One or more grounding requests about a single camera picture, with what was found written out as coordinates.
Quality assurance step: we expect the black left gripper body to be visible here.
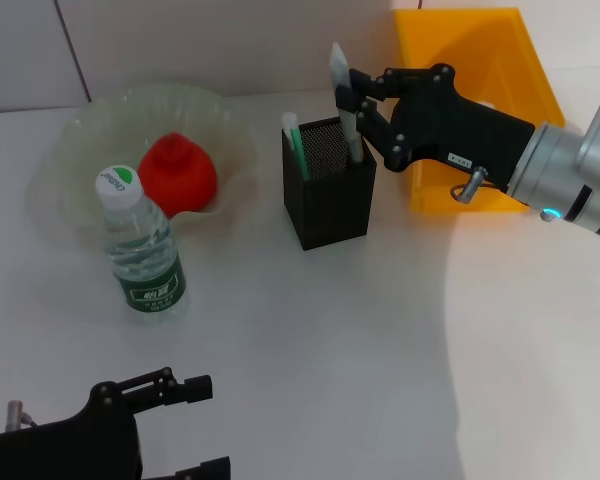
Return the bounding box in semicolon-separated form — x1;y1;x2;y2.
0;381;144;480

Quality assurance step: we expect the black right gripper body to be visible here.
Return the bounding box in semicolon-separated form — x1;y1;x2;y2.
382;63;537;195

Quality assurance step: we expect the silver glitter pen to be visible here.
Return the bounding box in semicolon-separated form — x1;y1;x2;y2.
329;42;365;165

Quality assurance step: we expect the green utility knife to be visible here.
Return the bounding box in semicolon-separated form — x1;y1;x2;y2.
281;111;312;182

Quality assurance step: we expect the clear green-label water bottle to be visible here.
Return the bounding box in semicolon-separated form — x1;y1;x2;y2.
94;162;188;316

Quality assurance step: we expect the orange fruit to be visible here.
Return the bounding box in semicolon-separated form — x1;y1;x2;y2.
137;132;219;217

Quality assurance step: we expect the black mesh pen holder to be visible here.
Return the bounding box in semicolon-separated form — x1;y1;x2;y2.
281;115;379;251

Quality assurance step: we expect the green glass fruit plate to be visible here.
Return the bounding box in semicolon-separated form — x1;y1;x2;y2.
29;82;259;236

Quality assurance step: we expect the yellow plastic bin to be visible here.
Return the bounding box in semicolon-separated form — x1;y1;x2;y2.
392;7;566;215

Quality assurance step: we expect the right gripper cable with plug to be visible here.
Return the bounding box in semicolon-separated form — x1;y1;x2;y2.
449;166;509;204

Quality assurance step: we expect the gripper cable with plug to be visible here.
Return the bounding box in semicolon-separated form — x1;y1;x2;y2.
449;166;509;204
5;398;39;431

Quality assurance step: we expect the left gripper cable with plug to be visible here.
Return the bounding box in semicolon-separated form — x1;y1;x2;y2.
5;398;39;431

